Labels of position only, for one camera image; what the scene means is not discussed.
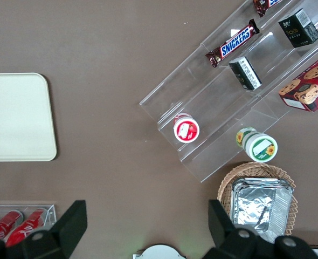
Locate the aluminium foil container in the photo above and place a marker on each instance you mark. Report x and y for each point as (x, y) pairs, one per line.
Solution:
(256, 205)

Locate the clear acrylic stepped shelf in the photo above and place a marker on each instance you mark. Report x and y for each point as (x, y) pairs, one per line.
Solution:
(191, 89)

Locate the red cola bottle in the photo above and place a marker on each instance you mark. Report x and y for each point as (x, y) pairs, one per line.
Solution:
(27, 224)
(1, 226)

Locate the small black carton box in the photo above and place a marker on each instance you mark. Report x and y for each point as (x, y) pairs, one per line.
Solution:
(245, 73)
(296, 32)

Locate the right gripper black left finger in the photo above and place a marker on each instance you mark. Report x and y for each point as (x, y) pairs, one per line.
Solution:
(64, 229)

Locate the red plaid cookie box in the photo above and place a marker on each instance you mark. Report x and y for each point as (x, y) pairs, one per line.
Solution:
(310, 86)

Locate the light wicker basket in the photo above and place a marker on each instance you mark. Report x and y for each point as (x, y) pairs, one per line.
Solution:
(256, 168)

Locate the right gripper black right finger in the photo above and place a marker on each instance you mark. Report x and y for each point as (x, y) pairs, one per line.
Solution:
(229, 242)

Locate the green sunflower lid cup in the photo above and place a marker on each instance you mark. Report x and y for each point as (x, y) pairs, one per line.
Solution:
(261, 148)

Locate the cream plastic tray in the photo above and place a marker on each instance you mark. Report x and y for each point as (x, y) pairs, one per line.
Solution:
(16, 116)

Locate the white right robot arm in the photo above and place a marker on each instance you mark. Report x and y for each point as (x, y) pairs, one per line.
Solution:
(161, 252)

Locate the clear acrylic bottle rack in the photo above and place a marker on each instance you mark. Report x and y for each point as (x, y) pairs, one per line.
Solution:
(49, 213)

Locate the Snickers chocolate bar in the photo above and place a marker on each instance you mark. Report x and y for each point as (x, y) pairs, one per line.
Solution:
(235, 41)
(264, 6)

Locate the red lid yogurt cup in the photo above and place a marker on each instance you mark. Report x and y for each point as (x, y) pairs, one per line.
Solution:
(187, 130)

